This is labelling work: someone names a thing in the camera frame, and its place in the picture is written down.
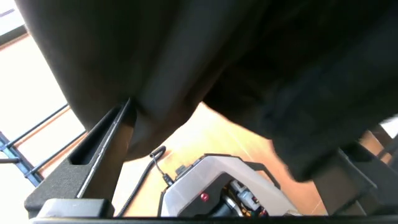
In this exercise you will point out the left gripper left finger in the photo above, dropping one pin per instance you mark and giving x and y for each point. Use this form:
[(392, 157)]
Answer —
[(93, 161)]

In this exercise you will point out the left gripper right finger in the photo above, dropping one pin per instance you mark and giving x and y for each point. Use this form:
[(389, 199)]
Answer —
[(348, 186)]

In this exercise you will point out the black garment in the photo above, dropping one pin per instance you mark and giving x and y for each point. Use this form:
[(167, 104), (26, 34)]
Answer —
[(202, 56)]

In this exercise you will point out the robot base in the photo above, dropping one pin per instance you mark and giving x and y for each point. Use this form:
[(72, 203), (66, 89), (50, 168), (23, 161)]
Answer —
[(186, 189)]

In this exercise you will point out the black clothes rack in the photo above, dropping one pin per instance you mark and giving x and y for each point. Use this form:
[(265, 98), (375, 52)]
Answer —
[(18, 161)]

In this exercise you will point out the window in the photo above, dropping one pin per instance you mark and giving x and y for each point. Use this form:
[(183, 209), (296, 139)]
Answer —
[(12, 34)]

